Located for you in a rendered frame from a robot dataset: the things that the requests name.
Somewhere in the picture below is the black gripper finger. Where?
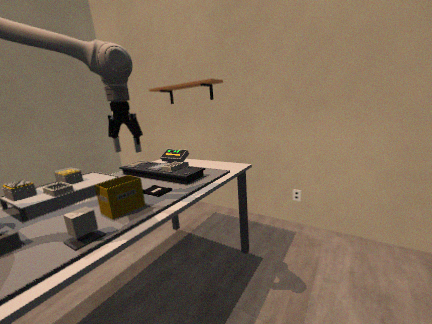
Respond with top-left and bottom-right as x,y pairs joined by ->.
108,115 -> 122,153
120,113 -> 143,153

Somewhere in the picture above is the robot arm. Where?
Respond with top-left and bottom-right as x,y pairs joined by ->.
0,17 -> 133,102

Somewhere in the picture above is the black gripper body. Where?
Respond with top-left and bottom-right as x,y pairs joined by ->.
110,102 -> 130,124

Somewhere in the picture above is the red trough reservoir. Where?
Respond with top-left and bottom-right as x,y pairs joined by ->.
162,162 -> 184,172

